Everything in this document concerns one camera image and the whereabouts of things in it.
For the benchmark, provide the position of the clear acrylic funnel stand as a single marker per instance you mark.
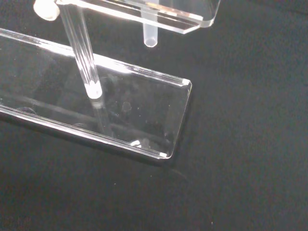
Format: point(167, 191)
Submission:
point(101, 96)

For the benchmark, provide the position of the black bench cloth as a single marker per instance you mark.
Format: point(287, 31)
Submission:
point(240, 144)

